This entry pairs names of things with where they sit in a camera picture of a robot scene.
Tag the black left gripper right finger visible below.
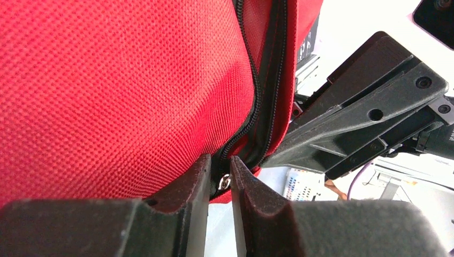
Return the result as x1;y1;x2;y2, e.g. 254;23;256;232
230;156;448;256

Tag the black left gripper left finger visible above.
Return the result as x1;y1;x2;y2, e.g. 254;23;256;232
1;154;211;256

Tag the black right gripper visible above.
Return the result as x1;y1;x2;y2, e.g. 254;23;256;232
261;31;453;179

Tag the red student backpack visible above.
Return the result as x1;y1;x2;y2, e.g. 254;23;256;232
1;1;322;205

